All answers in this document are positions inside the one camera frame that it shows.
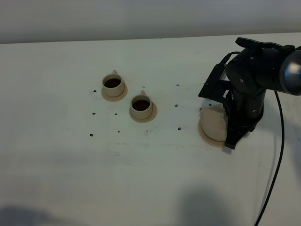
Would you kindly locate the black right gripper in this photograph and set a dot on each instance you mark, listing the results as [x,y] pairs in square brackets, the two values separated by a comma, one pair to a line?
[244,110]

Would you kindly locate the beige ceramic teapot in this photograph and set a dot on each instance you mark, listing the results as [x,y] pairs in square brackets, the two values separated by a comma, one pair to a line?
[214,122]

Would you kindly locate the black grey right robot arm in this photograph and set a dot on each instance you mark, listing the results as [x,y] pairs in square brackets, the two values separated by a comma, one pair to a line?
[240,85]

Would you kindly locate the beige teapot saucer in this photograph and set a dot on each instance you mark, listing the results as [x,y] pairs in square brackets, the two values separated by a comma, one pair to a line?
[210,141]

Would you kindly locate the beige near cup saucer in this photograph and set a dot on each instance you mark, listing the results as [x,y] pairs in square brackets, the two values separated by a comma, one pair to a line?
[145,115]

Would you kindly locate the beige near teacup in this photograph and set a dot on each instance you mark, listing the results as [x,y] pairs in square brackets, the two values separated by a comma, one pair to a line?
[141,102]

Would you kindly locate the beige teacup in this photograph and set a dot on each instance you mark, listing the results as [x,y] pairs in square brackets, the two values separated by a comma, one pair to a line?
[113,84]
[141,102]

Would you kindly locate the beige far left saucer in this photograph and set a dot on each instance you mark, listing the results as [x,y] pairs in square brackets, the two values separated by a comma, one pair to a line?
[115,98]

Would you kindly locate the beige far left teacup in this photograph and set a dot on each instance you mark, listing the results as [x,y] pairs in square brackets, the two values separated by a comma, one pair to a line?
[113,84]

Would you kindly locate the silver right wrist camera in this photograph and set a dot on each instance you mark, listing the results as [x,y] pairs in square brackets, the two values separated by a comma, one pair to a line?
[217,74]

